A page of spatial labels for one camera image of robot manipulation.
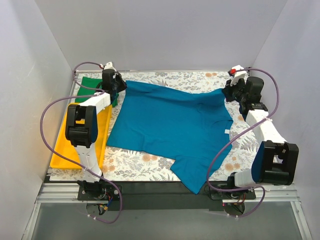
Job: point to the floral table mat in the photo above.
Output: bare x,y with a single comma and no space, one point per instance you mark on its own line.
127,165

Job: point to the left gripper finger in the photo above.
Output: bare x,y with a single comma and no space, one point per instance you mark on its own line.
120,83
114,98

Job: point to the yellow plastic tray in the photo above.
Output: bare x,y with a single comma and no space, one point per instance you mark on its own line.
65,148

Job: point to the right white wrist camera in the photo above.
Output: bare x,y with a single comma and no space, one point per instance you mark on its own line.
236,73

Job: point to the blue t shirt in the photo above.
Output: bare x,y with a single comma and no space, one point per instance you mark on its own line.
190,128

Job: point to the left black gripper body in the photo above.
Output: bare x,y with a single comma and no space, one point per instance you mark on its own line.
120,83

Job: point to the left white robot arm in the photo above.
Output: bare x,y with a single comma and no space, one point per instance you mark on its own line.
82,130

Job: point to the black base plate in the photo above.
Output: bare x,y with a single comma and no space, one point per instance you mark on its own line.
156,195

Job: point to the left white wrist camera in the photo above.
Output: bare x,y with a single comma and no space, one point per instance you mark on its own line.
108,66

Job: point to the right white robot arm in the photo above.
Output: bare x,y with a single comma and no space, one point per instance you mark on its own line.
276,159

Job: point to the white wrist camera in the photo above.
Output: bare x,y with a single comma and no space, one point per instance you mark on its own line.
236,73
108,66

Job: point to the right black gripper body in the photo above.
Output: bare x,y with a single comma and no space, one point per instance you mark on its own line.
230,91

